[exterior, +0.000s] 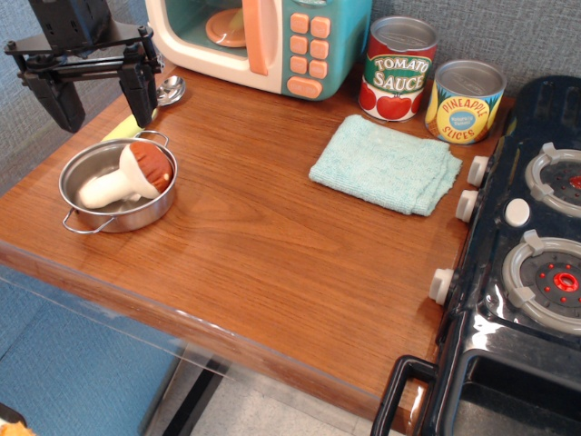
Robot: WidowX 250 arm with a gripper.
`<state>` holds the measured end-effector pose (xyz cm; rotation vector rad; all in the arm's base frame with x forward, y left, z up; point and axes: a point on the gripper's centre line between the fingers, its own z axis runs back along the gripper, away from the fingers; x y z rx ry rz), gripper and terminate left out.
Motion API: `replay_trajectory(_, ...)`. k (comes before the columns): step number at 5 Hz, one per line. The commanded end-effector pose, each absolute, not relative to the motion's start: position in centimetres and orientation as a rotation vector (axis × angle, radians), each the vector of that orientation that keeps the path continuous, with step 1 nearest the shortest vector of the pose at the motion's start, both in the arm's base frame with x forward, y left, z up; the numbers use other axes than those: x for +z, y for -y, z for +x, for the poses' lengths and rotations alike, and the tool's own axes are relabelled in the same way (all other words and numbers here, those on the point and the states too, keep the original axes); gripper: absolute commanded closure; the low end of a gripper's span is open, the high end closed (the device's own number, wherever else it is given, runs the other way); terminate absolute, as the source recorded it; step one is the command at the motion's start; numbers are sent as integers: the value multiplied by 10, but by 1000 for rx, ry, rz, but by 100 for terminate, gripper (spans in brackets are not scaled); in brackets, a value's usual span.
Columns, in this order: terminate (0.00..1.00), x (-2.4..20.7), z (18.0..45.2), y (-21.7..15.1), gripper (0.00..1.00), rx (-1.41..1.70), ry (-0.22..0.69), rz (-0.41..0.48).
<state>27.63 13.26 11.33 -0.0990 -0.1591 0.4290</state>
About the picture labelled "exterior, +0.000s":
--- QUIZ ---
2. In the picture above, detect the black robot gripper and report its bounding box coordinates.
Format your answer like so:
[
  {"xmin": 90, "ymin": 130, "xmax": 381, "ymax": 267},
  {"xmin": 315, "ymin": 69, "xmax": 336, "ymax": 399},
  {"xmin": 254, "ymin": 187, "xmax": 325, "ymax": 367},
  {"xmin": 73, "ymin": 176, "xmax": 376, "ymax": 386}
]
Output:
[{"xmin": 5, "ymin": 1, "xmax": 162, "ymax": 133}]

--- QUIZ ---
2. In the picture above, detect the spoon with green handle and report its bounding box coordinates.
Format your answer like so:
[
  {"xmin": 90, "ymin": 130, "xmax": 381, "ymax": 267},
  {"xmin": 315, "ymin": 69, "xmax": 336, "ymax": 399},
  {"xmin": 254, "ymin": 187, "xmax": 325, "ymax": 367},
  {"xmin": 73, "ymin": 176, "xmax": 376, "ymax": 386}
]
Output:
[{"xmin": 103, "ymin": 75, "xmax": 186, "ymax": 141}]

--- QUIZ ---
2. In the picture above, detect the small steel pot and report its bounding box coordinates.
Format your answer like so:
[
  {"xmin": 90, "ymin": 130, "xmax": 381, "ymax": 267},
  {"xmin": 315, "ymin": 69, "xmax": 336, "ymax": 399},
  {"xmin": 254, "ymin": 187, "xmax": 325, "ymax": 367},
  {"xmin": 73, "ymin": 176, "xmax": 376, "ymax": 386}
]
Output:
[{"xmin": 59, "ymin": 131, "xmax": 178, "ymax": 234}]

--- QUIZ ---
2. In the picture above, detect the light blue folded cloth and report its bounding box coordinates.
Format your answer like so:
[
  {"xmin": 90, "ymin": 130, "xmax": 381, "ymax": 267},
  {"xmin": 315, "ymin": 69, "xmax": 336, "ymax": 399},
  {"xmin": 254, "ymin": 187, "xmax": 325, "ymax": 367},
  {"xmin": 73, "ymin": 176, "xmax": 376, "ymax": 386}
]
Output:
[{"xmin": 309, "ymin": 115, "xmax": 462, "ymax": 216}]

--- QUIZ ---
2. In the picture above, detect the plush mushroom toy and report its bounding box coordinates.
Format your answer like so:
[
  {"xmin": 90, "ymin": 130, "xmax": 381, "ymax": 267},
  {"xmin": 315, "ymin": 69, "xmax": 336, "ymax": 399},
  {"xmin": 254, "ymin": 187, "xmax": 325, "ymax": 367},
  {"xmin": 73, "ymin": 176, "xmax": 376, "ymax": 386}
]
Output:
[{"xmin": 78, "ymin": 142, "xmax": 173, "ymax": 209}]

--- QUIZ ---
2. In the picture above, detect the orange microwave turntable plate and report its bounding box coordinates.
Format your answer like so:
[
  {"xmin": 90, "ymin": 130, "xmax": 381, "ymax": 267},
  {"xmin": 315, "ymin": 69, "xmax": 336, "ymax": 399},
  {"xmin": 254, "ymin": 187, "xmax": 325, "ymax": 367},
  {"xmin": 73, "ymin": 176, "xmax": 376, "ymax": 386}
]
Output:
[{"xmin": 205, "ymin": 8, "xmax": 246, "ymax": 48}]

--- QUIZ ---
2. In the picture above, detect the teal toy microwave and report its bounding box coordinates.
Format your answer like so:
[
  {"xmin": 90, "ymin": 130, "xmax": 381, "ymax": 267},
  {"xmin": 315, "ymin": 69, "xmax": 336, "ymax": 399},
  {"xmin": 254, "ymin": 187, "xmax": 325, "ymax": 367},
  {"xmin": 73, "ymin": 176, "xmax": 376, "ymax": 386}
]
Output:
[{"xmin": 146, "ymin": 0, "xmax": 372, "ymax": 101}]

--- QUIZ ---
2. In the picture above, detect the tomato sauce can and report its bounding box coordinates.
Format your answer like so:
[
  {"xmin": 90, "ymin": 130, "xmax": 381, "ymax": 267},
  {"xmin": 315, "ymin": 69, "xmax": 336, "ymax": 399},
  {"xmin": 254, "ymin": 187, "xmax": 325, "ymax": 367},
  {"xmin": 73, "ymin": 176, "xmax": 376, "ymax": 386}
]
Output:
[{"xmin": 359, "ymin": 16, "xmax": 438, "ymax": 122}]

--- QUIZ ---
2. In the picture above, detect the orange plush object corner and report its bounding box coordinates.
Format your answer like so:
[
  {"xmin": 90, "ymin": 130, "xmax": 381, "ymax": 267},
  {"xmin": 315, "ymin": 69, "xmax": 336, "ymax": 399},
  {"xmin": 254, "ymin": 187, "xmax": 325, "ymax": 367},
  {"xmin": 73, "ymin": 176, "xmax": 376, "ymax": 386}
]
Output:
[{"xmin": 0, "ymin": 421, "xmax": 35, "ymax": 436}]

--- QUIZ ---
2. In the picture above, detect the pineapple slices can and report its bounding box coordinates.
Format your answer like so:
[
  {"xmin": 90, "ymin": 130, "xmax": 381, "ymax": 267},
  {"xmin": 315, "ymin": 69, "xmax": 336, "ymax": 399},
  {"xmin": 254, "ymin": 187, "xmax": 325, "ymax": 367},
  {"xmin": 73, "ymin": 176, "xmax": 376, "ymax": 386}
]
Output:
[{"xmin": 425, "ymin": 60, "xmax": 507, "ymax": 144}]

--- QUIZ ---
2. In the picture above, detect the white stove knob middle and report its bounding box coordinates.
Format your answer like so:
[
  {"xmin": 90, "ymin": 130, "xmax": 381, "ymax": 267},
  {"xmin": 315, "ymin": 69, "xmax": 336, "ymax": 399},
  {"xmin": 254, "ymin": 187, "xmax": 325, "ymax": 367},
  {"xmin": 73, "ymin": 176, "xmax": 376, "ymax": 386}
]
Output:
[{"xmin": 456, "ymin": 190, "xmax": 478, "ymax": 223}]

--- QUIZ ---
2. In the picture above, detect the white stove knob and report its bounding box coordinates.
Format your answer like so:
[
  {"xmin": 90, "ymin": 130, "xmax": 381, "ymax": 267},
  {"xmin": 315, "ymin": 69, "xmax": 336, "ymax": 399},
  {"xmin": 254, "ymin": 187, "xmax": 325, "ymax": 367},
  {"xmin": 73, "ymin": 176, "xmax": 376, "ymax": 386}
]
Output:
[
  {"xmin": 428, "ymin": 268, "xmax": 455, "ymax": 306},
  {"xmin": 456, "ymin": 190, "xmax": 478, "ymax": 223},
  {"xmin": 467, "ymin": 155, "xmax": 489, "ymax": 188}
]

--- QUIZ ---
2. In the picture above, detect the white stove knob upper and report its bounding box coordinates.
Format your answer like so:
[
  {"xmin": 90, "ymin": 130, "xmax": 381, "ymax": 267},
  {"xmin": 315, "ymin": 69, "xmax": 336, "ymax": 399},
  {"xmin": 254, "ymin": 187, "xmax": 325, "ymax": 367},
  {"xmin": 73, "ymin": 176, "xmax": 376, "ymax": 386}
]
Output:
[{"xmin": 467, "ymin": 155, "xmax": 489, "ymax": 188}]

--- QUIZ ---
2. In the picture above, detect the white stove knob lower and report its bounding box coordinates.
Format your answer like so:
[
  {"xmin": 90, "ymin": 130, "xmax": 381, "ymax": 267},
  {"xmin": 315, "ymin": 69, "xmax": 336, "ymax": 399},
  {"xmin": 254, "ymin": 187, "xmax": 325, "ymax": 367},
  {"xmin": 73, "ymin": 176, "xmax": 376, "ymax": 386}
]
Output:
[{"xmin": 428, "ymin": 268, "xmax": 455, "ymax": 306}]

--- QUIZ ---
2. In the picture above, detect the white round stove button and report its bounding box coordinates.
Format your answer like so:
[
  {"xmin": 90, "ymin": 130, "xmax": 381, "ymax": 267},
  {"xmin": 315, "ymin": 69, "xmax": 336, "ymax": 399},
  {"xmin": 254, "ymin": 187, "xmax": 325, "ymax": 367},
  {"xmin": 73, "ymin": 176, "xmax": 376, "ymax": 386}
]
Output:
[{"xmin": 504, "ymin": 198, "xmax": 530, "ymax": 227}]

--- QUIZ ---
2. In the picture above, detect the grey upper stove burner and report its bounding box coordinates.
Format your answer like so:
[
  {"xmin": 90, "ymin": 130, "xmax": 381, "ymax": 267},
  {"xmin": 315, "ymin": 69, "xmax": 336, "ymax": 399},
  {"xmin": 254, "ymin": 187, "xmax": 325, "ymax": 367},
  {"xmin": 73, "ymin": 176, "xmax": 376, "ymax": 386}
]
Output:
[{"xmin": 525, "ymin": 142, "xmax": 580, "ymax": 218}]

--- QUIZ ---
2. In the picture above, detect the grey stove burner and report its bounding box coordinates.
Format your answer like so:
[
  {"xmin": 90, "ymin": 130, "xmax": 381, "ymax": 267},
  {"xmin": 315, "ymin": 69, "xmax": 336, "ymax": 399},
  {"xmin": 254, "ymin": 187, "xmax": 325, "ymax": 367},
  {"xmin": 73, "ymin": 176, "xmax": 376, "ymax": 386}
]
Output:
[
  {"xmin": 502, "ymin": 230, "xmax": 580, "ymax": 336},
  {"xmin": 525, "ymin": 142, "xmax": 580, "ymax": 218}
]

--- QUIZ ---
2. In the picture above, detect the grey lower stove burner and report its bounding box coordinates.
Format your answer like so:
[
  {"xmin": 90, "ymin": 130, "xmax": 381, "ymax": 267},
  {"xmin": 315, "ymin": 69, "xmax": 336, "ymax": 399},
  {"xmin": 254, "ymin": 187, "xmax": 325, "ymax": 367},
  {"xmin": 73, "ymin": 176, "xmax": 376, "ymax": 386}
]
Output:
[{"xmin": 502, "ymin": 230, "xmax": 580, "ymax": 336}]

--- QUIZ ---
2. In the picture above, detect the black toy stove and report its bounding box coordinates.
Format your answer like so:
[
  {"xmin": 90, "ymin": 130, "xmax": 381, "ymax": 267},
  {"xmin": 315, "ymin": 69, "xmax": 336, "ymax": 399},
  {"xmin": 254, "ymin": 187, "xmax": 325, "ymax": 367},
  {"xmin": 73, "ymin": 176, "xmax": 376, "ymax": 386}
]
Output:
[{"xmin": 372, "ymin": 75, "xmax": 580, "ymax": 435}]

